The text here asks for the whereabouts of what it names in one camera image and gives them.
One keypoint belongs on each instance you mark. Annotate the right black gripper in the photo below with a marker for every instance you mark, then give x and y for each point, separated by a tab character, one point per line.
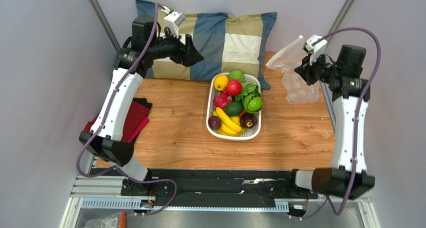
307	70

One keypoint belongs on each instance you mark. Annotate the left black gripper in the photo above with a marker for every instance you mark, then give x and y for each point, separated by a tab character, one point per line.
186	55

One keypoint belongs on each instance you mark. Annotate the clear dotted zip bag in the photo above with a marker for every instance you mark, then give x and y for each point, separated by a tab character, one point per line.
285	61

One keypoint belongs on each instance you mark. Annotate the red apple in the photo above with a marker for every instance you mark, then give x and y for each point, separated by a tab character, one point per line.
233	88

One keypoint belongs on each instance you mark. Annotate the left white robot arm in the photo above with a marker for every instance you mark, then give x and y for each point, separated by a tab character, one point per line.
137	55

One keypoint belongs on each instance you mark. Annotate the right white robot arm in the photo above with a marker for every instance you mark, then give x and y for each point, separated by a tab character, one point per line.
347	170

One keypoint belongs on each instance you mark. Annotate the checked blue beige pillow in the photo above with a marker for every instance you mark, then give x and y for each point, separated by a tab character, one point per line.
226	42

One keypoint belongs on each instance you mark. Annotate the yellow lemon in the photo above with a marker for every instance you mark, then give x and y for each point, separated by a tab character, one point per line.
220	82

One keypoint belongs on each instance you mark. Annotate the pink dragon fruit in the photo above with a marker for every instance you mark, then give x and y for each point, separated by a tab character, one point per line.
222	99

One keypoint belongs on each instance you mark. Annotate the green bumpy fruit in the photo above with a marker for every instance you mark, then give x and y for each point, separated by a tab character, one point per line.
237	74

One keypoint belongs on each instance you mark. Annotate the green leafy lettuce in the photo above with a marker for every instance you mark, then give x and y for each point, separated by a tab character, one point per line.
251	88

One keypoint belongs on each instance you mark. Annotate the red folded cloth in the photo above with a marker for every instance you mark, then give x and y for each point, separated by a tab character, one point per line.
136	119

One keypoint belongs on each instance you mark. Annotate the small green watermelon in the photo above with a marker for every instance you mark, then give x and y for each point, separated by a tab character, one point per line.
252	104

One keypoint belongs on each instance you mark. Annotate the dark purple plum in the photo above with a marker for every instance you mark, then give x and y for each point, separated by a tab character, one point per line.
214	123

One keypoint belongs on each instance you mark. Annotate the dark red mangosteen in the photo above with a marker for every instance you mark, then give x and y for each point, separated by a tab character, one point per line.
248	120

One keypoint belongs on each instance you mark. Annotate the green avocado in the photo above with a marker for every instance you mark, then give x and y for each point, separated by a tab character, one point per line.
233	109

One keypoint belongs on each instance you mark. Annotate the white plastic fruit basket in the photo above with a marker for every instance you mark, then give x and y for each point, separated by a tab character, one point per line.
247	134

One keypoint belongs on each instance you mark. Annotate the yellow banana bunch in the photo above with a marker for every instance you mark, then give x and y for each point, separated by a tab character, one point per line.
228	127

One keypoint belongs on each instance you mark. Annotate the crumpled plastic packet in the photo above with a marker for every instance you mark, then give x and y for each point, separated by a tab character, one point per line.
116	220

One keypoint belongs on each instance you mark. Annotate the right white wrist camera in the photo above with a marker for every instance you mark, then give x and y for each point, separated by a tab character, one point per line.
314	47

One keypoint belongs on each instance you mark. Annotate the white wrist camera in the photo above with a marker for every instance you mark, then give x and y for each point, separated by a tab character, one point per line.
173	20
314	47

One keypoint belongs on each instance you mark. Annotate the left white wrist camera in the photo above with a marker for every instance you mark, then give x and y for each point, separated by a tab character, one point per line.
173	20

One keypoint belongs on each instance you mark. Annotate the black mounting base plate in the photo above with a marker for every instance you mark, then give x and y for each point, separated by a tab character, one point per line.
206	188

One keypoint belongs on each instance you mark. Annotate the aluminium rail frame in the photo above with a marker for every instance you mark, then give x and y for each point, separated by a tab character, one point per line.
85	205

